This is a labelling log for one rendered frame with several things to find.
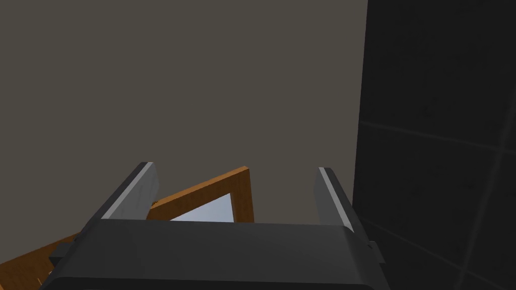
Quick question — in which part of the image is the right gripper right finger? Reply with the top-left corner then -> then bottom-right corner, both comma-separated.
314,167 -> 362,233

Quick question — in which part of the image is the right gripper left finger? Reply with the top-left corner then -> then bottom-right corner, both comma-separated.
92,162 -> 160,222

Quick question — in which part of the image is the wooden framed window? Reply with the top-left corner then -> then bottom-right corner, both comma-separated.
0,165 -> 255,290

